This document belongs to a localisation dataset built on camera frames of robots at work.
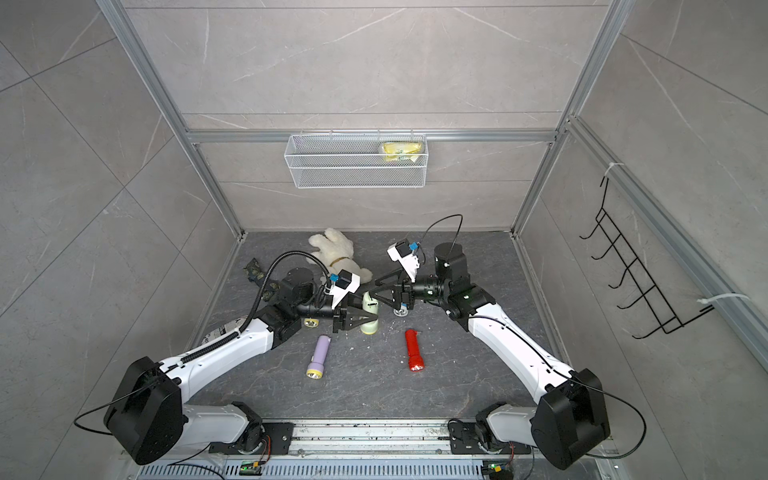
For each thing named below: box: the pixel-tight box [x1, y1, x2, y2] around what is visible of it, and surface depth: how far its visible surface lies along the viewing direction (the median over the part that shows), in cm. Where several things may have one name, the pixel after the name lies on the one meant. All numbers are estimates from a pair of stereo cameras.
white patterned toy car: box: [202, 316, 248, 344], surface depth 92 cm
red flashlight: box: [405, 328, 425, 372], surface depth 87 cm
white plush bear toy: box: [306, 228, 373, 284], surface depth 105 cm
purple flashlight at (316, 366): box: [306, 334, 332, 380], surface depth 86 cm
